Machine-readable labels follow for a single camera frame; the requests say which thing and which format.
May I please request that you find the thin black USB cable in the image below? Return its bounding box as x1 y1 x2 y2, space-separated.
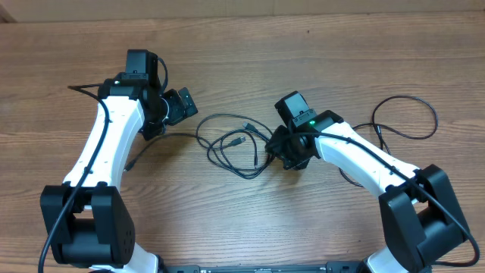
124 132 247 172

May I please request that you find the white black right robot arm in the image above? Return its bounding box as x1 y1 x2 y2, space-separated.
265 91 473 272

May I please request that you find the black USB cable gray plug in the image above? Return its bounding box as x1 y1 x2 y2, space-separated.
338 95 440 189

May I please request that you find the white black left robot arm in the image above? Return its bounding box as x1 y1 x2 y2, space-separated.
37 49 198 272

